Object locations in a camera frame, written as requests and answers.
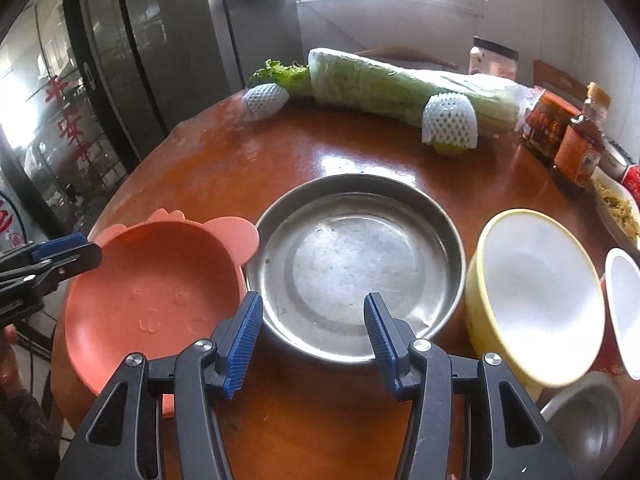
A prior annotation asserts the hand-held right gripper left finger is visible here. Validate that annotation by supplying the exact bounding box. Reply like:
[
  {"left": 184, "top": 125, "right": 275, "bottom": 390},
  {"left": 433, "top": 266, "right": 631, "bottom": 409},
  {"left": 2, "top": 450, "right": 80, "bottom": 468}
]
[{"left": 52, "top": 292, "right": 264, "bottom": 480}]

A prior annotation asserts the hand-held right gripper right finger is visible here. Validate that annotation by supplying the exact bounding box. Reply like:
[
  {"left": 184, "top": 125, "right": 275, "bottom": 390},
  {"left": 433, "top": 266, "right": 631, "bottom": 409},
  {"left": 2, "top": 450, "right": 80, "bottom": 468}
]
[{"left": 363, "top": 292, "right": 576, "bottom": 480}]

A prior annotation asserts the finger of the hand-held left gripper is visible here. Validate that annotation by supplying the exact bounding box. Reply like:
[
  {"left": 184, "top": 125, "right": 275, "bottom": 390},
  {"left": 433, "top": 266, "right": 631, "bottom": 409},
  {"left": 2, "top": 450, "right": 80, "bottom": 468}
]
[
  {"left": 0, "top": 233, "right": 89, "bottom": 269},
  {"left": 0, "top": 243, "right": 104, "bottom": 307}
]

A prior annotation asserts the pink eared plate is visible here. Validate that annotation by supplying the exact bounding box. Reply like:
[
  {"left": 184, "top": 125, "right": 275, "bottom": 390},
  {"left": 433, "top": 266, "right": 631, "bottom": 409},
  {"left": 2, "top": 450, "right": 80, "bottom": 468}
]
[{"left": 64, "top": 208, "right": 261, "bottom": 418}]

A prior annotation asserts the round steel plate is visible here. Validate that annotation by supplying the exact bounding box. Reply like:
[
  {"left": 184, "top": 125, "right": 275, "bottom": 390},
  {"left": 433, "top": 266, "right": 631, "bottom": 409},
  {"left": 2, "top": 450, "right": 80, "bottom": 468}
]
[{"left": 245, "top": 174, "right": 467, "bottom": 363}]

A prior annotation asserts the yellow bowl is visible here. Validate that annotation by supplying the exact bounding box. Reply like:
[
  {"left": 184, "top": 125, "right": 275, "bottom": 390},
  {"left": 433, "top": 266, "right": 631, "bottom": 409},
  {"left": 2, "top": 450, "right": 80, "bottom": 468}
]
[{"left": 465, "top": 208, "right": 607, "bottom": 388}]

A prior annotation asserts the white paper bowl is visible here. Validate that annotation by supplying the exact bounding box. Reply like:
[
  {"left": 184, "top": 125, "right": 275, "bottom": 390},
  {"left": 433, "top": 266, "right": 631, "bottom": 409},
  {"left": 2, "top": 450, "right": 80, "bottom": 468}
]
[{"left": 597, "top": 248, "right": 640, "bottom": 381}]

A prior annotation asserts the person's left forearm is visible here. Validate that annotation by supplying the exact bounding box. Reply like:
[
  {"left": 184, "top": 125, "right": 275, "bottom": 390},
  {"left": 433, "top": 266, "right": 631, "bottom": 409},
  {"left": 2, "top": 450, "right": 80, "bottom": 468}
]
[{"left": 0, "top": 375, "right": 68, "bottom": 480}]

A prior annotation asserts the person's left hand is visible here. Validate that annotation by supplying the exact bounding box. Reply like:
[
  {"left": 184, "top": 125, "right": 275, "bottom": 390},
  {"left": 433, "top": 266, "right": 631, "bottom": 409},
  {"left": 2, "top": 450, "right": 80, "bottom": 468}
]
[{"left": 0, "top": 324, "right": 23, "bottom": 392}]

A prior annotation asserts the small steel bowl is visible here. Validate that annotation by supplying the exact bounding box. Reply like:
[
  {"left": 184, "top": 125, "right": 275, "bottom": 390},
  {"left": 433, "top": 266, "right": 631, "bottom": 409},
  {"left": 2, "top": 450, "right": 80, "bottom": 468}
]
[{"left": 540, "top": 371, "right": 624, "bottom": 480}]

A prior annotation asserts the dark grey refrigerator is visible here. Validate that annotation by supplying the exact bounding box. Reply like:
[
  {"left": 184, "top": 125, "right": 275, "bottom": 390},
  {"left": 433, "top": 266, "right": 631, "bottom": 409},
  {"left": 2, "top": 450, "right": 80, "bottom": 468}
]
[{"left": 62, "top": 0, "right": 302, "bottom": 162}]

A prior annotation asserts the small foam-netted fruit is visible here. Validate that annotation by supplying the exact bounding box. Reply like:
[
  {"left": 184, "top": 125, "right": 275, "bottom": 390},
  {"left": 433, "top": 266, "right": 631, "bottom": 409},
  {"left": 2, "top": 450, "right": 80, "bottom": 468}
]
[{"left": 241, "top": 83, "right": 291, "bottom": 122}]

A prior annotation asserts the large foam-netted fruit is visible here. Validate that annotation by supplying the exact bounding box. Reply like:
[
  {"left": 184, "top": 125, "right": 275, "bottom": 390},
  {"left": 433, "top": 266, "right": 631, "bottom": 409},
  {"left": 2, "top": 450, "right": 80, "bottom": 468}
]
[{"left": 421, "top": 92, "right": 479, "bottom": 156}]

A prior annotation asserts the wrapped napa cabbage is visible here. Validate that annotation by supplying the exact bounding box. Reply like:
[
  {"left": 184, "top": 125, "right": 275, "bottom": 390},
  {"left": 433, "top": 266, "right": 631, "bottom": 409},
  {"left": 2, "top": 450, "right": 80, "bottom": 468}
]
[{"left": 307, "top": 47, "right": 538, "bottom": 136}]

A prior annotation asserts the green lettuce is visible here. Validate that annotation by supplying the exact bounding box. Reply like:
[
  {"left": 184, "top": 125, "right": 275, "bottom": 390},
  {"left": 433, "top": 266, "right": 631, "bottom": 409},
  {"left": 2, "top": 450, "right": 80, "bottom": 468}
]
[{"left": 249, "top": 59, "right": 312, "bottom": 100}]

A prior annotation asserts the orange-lidded sauce jar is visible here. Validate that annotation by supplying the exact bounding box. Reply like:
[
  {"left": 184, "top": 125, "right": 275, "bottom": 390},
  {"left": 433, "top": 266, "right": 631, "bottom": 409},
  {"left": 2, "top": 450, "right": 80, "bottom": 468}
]
[{"left": 520, "top": 87, "right": 583, "bottom": 163}]

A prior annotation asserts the plate of shredded food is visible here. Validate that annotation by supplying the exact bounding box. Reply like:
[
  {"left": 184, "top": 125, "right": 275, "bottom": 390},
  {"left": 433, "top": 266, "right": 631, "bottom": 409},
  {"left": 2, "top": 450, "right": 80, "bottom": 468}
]
[{"left": 592, "top": 167, "right": 640, "bottom": 252}]

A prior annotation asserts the orange-label sauce bottle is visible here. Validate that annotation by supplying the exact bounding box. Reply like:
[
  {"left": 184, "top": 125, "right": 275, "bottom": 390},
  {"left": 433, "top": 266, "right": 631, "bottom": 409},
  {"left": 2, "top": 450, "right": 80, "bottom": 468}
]
[{"left": 552, "top": 82, "right": 612, "bottom": 196}]

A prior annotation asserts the curved wooden chair back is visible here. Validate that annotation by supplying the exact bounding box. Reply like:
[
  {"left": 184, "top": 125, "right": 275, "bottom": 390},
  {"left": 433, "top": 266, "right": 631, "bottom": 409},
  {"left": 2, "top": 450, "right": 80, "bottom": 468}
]
[{"left": 359, "top": 46, "right": 459, "bottom": 72}]

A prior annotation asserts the red tissue box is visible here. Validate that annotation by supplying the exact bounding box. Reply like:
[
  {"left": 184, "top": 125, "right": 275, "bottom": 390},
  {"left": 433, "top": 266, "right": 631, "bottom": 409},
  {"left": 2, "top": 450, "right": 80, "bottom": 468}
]
[{"left": 597, "top": 135, "right": 640, "bottom": 193}]

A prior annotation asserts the black-lidded jar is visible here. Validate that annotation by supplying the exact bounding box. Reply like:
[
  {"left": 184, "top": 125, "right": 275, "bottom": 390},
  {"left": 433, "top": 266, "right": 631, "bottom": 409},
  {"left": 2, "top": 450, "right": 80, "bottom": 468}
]
[{"left": 469, "top": 36, "right": 520, "bottom": 81}]

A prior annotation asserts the wooden chair with handle cutout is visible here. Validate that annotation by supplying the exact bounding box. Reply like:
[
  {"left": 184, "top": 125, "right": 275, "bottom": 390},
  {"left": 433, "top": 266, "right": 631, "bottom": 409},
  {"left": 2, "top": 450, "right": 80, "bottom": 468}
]
[{"left": 532, "top": 59, "right": 587, "bottom": 95}]

